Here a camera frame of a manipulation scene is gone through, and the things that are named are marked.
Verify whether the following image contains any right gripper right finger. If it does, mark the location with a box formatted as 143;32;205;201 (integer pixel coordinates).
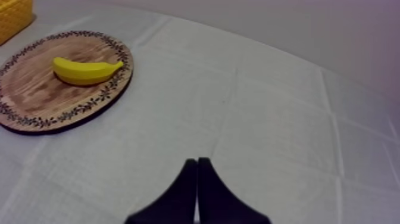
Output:
197;157;272;224

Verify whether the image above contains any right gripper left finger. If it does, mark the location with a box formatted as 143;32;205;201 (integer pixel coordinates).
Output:
124;158;198;224

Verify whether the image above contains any yellow toy banana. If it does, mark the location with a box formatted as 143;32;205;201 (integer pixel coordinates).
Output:
51;57;124;86

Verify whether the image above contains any round wooden board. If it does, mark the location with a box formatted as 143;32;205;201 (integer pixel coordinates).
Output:
0;30;135;136

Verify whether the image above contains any yellow plastic basket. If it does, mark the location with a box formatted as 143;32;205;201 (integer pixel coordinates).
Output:
0;0;35;46

